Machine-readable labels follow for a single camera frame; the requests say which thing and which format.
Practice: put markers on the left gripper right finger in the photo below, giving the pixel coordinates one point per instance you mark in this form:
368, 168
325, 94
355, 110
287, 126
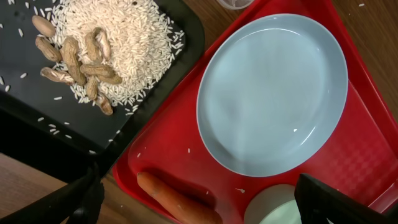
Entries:
318, 203

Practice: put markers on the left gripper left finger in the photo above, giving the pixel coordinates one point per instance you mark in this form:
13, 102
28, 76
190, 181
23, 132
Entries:
77, 202

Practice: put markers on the light green bowl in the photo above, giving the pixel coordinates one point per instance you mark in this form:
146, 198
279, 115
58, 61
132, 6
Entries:
275, 204

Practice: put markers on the light blue plate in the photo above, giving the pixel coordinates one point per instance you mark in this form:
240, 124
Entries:
272, 94

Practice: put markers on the black tray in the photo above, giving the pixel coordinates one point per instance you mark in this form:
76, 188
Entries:
42, 123

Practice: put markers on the orange carrot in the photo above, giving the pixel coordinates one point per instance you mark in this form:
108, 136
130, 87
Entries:
181, 207

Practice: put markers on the red serving tray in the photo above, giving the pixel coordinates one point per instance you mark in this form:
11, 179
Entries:
359, 159

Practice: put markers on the food scraps pile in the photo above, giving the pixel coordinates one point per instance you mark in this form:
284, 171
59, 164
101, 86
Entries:
110, 53

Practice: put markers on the clear plastic bin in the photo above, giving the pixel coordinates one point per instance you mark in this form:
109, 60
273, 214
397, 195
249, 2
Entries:
235, 4

